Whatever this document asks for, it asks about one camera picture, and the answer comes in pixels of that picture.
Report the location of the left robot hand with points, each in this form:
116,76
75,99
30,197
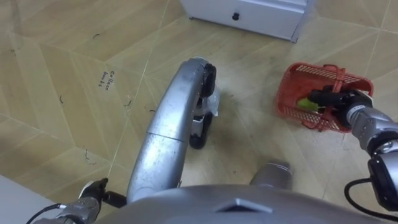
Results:
99,191

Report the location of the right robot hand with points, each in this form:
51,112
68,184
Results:
332,99

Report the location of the red plastic basket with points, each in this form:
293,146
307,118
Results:
295,84

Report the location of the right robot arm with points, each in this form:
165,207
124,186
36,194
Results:
377,137

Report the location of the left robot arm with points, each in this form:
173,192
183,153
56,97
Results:
71,213

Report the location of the green soft toy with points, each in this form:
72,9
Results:
308,104

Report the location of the white furniture corner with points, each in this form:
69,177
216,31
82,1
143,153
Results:
18,202

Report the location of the robot legs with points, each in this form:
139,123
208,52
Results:
174,124

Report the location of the white cabinet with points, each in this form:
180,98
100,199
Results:
248,15

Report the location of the robot body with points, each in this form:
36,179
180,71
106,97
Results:
236,208

